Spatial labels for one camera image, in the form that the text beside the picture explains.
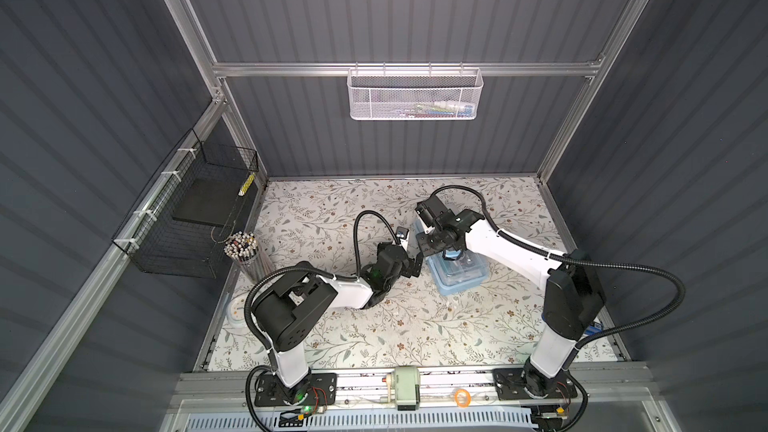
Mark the blue plastic tool box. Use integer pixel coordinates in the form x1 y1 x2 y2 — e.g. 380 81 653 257
424 251 491 296

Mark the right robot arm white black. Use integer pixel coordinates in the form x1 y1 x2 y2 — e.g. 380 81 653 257
416 195 605 398

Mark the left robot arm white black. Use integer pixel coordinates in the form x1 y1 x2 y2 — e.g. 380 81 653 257
243 243 424 390

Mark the cup of pencils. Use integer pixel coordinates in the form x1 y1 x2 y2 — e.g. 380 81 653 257
224 232 275 284

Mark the yellow highlighter in basket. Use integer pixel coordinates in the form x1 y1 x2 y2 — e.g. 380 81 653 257
238 173 256 197

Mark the blue stapler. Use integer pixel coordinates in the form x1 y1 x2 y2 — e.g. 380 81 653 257
584 322 603 336

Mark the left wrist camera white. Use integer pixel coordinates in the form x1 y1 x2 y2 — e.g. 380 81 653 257
395 226 410 242

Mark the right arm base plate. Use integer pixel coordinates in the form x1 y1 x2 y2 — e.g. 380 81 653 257
491 367 579 401

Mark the white mesh wall basket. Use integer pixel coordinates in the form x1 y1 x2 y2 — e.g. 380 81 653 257
346 66 484 121

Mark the white wall clock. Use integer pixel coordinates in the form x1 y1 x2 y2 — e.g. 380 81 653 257
226 293 247 328

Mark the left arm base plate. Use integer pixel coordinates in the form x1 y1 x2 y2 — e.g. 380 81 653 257
253 373 338 407

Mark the black wire wall basket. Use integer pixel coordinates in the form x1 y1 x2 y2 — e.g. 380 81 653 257
113 131 260 279

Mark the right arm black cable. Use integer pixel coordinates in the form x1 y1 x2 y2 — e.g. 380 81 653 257
428 184 687 432

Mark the white slotted cable duct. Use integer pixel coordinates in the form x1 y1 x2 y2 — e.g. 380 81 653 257
182 406 535 432

